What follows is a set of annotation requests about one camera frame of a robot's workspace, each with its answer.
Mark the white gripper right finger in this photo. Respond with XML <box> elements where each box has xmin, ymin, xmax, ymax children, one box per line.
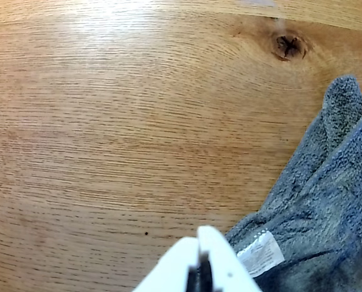
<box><xmin>197</xmin><ymin>224</ymin><xmax>264</xmax><ymax>292</ymax></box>

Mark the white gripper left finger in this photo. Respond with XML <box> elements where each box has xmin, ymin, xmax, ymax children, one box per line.
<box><xmin>133</xmin><ymin>236</ymin><xmax>200</xmax><ymax>292</ymax></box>

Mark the grey microfibre cloth with label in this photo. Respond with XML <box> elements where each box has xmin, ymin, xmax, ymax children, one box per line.
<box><xmin>225</xmin><ymin>75</ymin><xmax>362</xmax><ymax>292</ymax></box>

